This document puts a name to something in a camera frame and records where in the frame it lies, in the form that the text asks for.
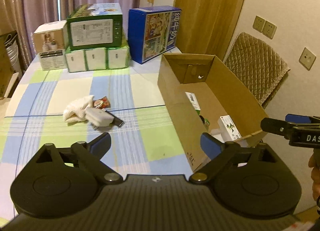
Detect left tissue pack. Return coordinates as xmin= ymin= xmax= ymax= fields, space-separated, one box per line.
xmin=65 ymin=47 xmax=87 ymax=73

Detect black lighter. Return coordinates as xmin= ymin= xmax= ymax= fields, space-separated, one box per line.
xmin=105 ymin=110 xmax=125 ymax=128

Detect tissue pack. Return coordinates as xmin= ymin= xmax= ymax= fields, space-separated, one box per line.
xmin=85 ymin=48 xmax=107 ymax=71
xmin=107 ymin=45 xmax=130 ymax=69
xmin=65 ymin=47 xmax=87 ymax=73

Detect double wall socket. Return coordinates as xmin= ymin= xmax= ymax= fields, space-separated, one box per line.
xmin=253 ymin=16 xmax=277 ymax=39

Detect white beige product box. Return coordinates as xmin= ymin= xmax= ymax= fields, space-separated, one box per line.
xmin=33 ymin=20 xmax=68 ymax=71

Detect quilted brown chair cushion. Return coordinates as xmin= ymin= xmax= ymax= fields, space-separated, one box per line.
xmin=224 ymin=32 xmax=290 ymax=108

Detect green printed box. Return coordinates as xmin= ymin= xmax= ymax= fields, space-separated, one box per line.
xmin=67 ymin=3 xmax=123 ymax=50

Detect middle tissue pack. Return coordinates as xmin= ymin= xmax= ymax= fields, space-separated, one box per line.
xmin=85 ymin=48 xmax=107 ymax=71

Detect white green medicine box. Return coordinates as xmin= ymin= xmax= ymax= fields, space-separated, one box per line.
xmin=217 ymin=115 xmax=241 ymax=142

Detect clear snack sachet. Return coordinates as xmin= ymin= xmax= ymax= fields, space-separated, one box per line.
xmin=200 ymin=115 xmax=210 ymax=131

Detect red snack packet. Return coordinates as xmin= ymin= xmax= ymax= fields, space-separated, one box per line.
xmin=93 ymin=96 xmax=111 ymax=109

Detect white waffle cloth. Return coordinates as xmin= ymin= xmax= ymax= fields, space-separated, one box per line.
xmin=63 ymin=95 xmax=94 ymax=123

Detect wooden door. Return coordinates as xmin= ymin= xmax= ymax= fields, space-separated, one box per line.
xmin=174 ymin=0 xmax=244 ymax=59

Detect white square plastic box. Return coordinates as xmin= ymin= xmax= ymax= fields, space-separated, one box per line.
xmin=85 ymin=108 xmax=114 ymax=127

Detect checkered tablecloth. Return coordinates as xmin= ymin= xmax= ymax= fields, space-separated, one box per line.
xmin=1 ymin=57 xmax=192 ymax=224

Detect blue milk carton box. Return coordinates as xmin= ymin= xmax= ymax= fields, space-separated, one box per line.
xmin=127 ymin=6 xmax=182 ymax=64

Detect single wall socket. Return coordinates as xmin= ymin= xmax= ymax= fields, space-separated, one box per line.
xmin=299 ymin=48 xmax=316 ymax=71

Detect right tissue pack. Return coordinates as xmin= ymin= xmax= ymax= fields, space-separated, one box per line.
xmin=107 ymin=45 xmax=130 ymax=69

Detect right hand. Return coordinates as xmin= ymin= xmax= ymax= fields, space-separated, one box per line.
xmin=308 ymin=155 xmax=320 ymax=201

